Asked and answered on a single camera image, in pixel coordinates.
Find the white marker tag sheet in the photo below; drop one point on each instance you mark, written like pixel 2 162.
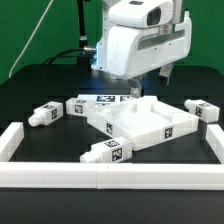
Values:
pixel 104 99

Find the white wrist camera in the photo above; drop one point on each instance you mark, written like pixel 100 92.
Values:
pixel 141 13

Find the white square tabletop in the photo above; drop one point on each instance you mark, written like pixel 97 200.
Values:
pixel 145 121

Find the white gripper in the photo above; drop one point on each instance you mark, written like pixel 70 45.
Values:
pixel 132 52

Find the white U-shaped obstacle fence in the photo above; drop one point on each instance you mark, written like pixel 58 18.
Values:
pixel 101 176

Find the black pole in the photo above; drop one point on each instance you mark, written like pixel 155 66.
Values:
pixel 82 32

